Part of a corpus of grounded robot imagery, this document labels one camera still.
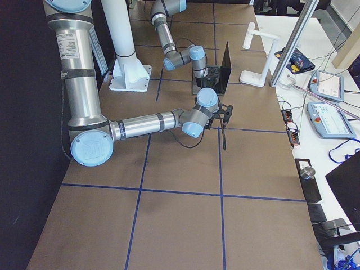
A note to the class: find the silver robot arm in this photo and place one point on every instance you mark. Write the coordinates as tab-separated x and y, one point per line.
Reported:
92	134
160	11

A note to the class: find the teach pendant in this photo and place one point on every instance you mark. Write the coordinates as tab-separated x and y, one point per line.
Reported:
329	122
327	85

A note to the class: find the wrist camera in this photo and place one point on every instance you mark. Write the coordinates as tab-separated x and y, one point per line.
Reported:
224	112

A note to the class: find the metal cylinder weight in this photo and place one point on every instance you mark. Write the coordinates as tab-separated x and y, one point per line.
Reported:
307	173

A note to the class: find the near teach pendant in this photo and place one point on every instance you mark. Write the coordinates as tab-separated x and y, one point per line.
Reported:
329	122

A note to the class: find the aluminium frame post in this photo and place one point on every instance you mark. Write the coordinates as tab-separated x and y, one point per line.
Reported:
303	19

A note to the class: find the far teach pendant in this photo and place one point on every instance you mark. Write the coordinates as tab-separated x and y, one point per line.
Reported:
327	85

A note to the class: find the space pattern pouch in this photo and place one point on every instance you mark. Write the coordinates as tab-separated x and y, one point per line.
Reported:
299	63

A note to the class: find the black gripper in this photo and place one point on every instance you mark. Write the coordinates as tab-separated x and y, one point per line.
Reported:
203	81

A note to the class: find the white pole base plate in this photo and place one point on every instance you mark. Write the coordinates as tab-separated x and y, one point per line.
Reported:
130	76

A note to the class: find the grey laptop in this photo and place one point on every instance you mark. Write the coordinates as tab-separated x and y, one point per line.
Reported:
200	65

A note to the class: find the white mounting pole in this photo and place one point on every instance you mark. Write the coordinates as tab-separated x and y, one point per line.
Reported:
117	19

